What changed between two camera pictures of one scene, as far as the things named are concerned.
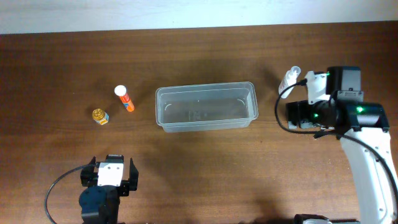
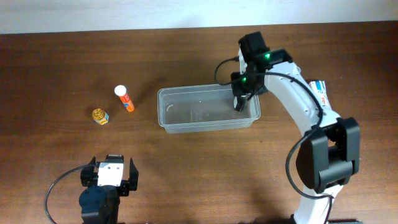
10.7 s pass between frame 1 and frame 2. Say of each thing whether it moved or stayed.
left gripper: stayed
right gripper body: moved
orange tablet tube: stayed
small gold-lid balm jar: stayed
